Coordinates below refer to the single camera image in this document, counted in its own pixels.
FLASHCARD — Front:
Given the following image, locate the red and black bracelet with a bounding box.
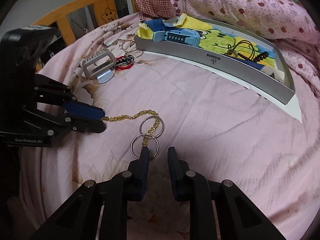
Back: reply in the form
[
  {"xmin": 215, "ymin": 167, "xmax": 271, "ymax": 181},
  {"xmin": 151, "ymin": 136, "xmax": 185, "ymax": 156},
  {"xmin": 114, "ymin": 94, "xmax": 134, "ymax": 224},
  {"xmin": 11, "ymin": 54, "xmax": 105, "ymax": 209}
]
[{"xmin": 113, "ymin": 55, "xmax": 136, "ymax": 71}]

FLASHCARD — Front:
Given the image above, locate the black cord flower pendant necklace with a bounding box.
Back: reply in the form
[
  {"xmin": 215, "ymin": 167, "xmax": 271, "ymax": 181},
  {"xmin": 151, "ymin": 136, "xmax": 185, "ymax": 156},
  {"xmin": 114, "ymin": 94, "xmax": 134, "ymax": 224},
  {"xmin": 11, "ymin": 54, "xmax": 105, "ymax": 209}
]
[{"xmin": 226, "ymin": 39, "xmax": 256, "ymax": 58}]

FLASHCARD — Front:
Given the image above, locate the silver grey buckle watch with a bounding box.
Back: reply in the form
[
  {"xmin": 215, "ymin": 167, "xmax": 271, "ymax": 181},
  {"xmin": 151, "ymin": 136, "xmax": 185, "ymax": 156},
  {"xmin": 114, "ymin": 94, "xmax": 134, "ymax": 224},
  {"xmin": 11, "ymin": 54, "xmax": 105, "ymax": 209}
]
[{"xmin": 80, "ymin": 49, "xmax": 116, "ymax": 84}]

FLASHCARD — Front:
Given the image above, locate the thin silver hoop ring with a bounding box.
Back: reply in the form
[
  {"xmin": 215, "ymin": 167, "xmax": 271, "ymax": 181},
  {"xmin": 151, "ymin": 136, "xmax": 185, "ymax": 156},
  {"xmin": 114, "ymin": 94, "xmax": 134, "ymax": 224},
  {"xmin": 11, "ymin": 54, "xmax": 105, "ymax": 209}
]
[{"xmin": 121, "ymin": 39, "xmax": 137, "ymax": 53}]

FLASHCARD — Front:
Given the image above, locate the gold chain bracelet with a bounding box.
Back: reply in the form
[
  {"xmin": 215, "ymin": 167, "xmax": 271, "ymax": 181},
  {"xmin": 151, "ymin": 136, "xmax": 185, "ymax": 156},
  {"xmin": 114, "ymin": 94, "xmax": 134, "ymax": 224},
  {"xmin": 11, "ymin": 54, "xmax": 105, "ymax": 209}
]
[{"xmin": 101, "ymin": 109, "xmax": 161, "ymax": 147}]

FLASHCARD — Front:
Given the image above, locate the yellow wooden bed rail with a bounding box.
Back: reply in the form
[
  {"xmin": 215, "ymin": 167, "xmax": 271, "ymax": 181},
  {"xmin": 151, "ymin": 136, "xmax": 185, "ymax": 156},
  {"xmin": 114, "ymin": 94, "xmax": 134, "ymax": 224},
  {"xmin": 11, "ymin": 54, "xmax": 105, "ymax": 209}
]
[{"xmin": 34, "ymin": 0, "xmax": 137, "ymax": 46}]

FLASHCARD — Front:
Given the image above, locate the green monster drawing paper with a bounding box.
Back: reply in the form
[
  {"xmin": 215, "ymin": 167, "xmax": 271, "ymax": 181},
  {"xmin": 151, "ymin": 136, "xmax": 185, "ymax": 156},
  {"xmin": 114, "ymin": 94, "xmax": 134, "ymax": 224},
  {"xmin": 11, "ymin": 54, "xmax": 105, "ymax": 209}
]
[{"xmin": 137, "ymin": 14, "xmax": 276, "ymax": 67}]

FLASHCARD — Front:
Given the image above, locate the grey tray box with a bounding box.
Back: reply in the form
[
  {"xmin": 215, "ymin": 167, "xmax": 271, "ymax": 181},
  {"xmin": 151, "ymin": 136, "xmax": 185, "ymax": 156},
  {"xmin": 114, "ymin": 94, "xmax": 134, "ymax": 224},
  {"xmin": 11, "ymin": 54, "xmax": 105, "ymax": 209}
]
[{"xmin": 134, "ymin": 16, "xmax": 296, "ymax": 106}]

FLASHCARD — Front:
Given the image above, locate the pink floral bed sheet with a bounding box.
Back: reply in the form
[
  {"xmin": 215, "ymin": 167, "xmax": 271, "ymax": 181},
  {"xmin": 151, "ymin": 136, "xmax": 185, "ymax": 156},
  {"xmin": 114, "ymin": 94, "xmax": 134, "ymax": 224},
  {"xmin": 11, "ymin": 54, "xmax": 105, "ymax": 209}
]
[{"xmin": 18, "ymin": 12, "xmax": 320, "ymax": 240}]

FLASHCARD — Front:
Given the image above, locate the silver ring bangle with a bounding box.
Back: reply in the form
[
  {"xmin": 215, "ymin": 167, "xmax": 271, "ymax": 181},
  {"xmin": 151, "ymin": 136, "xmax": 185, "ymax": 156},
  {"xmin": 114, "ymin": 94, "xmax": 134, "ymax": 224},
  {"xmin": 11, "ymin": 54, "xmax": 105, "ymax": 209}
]
[
  {"xmin": 139, "ymin": 115, "xmax": 164, "ymax": 139},
  {"xmin": 130, "ymin": 133, "xmax": 159, "ymax": 159}
]

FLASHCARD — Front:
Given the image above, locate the pink dotted rolled quilt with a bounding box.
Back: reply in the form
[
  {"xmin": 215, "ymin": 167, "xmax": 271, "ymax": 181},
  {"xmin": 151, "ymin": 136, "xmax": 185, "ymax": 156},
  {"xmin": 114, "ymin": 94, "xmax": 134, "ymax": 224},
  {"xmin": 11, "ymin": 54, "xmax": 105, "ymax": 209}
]
[{"xmin": 135, "ymin": 0, "xmax": 319, "ymax": 95}]

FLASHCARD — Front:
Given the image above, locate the blue kids smartwatch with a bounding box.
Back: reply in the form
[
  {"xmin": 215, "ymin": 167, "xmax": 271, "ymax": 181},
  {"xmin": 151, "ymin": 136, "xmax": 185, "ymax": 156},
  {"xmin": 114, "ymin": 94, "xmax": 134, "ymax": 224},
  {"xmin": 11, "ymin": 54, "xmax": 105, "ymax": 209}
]
[{"xmin": 152, "ymin": 29, "xmax": 200, "ymax": 47}]

